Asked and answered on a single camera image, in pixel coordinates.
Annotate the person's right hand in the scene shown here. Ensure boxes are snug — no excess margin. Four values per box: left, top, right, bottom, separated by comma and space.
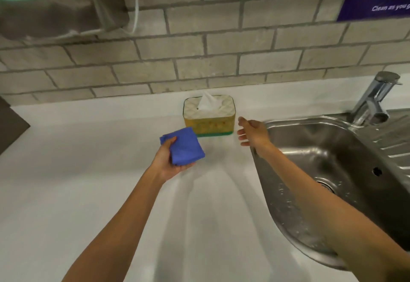
237, 116, 271, 158

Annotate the person's left hand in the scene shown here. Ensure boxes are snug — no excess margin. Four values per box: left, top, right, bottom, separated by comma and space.
149, 136, 195, 183

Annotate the blue cloth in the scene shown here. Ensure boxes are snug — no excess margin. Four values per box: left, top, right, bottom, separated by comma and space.
160, 127, 206, 166

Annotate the person's right forearm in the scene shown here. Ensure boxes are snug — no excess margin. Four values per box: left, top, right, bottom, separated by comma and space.
253, 142, 410, 282

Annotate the person's left forearm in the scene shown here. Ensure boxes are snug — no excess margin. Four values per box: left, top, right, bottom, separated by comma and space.
61, 167, 167, 282

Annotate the yellow patterned tissue box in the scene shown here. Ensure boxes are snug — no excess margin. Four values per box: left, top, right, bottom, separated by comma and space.
183, 95, 236, 138

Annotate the white tissue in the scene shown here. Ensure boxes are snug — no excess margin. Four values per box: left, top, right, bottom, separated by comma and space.
197, 91, 221, 111

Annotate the stainless steel sink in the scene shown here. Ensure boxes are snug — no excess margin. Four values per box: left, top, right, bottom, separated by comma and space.
250, 108, 410, 271

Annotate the chrome faucet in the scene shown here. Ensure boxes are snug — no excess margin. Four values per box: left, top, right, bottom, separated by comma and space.
348, 71, 403, 127

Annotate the dark appliance corner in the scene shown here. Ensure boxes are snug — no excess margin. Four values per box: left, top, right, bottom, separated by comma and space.
0, 96, 31, 156

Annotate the white cable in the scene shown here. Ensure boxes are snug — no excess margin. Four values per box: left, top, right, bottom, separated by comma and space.
123, 0, 139, 34

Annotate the stainless steel wall dispenser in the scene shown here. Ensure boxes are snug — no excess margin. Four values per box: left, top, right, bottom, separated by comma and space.
0, 0, 130, 43

